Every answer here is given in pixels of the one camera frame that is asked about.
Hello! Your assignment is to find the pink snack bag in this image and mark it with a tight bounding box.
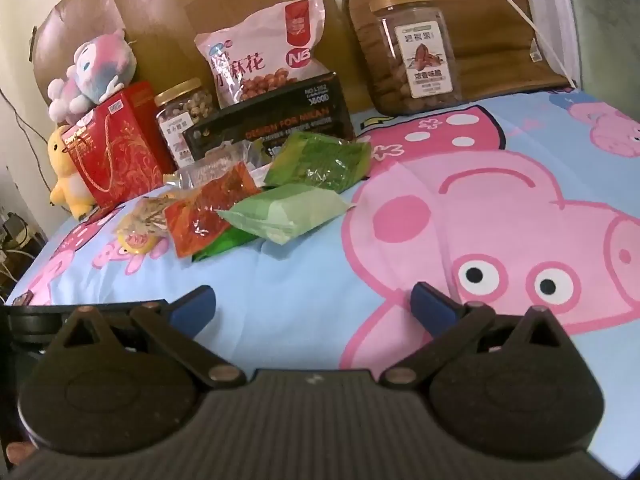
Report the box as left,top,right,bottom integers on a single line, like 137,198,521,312
194,0,331,108

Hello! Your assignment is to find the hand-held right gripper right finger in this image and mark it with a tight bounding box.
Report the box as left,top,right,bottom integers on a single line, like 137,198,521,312
382,281,581,388

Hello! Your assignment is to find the pecan jar with gold lid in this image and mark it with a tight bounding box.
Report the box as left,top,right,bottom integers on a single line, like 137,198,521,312
368,0,462,115

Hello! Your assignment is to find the red snack packet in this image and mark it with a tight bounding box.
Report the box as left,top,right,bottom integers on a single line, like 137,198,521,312
165,169,263,260

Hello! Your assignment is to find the brown cushion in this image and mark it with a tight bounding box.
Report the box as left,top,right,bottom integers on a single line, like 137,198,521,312
342,0,581,111

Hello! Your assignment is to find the printed blue blanket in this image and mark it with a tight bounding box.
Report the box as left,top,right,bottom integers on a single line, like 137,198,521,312
10,87,640,480

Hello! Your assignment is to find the pink plush toy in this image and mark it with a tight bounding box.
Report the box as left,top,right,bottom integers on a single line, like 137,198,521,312
47,27,138,123

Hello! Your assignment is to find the light green snack packet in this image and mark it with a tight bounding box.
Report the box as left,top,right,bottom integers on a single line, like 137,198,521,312
218,183,356,245

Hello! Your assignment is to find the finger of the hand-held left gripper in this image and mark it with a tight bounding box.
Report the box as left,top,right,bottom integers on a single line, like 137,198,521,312
0,300,171,352

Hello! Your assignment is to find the wooden headboard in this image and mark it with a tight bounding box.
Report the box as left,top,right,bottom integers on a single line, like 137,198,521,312
32,0,381,111

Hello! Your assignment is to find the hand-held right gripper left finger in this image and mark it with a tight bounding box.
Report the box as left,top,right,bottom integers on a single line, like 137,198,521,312
47,285,246,388

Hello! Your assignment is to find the cashew jar with gold lid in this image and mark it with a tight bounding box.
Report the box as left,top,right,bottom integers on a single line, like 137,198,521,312
154,77,217,170

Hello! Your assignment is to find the dark green foil snack packet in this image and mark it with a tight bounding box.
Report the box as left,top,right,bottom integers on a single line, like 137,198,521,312
263,132,373,195

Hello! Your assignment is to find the bright green snack packet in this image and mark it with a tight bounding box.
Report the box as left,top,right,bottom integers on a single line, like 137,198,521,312
192,227,261,262

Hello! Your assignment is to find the clear snack packet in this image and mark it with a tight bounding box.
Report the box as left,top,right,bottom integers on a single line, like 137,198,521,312
162,147,251,191

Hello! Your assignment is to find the black cardboard box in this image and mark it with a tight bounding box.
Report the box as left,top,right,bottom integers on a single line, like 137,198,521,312
182,72,357,161

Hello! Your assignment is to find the white cable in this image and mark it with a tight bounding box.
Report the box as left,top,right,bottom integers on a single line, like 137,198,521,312
467,0,576,88

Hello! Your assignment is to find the power strip with plugs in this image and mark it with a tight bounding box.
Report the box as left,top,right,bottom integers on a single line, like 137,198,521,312
0,210,36,261

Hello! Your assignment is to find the yellow plush duck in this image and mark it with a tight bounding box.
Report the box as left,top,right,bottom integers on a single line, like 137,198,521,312
47,125,96,221

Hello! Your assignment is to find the black wall cable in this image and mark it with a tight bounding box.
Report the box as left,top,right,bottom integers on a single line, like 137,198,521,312
0,87,56,151

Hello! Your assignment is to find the yellow snack packet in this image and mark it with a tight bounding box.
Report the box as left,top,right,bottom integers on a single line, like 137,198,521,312
116,195,176,253

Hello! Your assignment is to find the red gift box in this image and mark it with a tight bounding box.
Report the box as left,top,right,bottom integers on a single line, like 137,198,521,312
65,80,176,209

